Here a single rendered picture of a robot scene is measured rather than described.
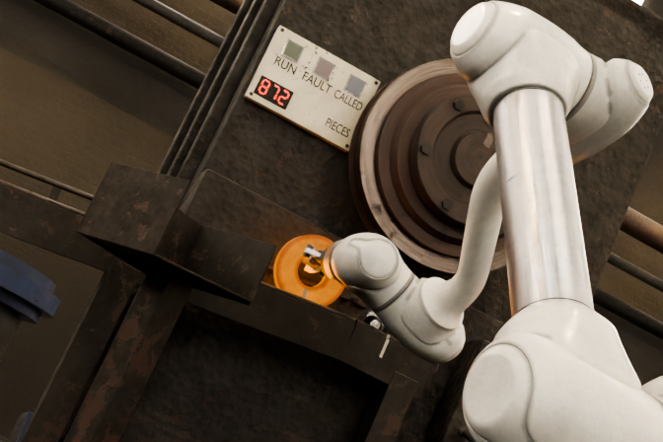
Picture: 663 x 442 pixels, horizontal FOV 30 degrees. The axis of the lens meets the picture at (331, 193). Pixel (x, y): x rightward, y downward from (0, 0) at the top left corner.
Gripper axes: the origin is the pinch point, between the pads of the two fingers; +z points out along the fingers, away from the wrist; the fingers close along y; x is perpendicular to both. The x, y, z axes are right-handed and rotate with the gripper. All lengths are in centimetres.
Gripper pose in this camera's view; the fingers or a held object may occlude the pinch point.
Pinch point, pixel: (314, 264)
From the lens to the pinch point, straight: 257.1
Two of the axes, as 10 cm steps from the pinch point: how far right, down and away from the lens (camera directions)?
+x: 4.2, -8.9, 2.0
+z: -3.0, 0.7, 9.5
